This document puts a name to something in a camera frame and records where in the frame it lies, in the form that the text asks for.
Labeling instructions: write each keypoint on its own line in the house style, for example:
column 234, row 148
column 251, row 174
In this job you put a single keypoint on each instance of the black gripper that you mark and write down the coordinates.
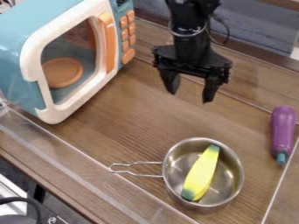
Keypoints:
column 190, row 56

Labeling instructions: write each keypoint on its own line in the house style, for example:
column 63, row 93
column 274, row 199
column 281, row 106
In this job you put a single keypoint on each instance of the purple toy eggplant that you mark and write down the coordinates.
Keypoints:
column 283, row 119

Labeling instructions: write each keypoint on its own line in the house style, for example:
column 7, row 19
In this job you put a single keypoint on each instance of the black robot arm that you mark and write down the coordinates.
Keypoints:
column 191, row 16

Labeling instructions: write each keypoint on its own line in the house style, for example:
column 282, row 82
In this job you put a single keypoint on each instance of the orange microwave turntable plate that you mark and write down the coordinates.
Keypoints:
column 62, row 71

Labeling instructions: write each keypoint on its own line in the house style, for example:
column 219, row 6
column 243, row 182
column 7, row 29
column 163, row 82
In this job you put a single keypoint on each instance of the blue toy microwave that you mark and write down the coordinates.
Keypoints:
column 91, row 30

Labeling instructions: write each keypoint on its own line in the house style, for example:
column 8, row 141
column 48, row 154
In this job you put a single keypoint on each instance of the silver pot with wire handle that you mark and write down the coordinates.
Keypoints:
column 178, row 161

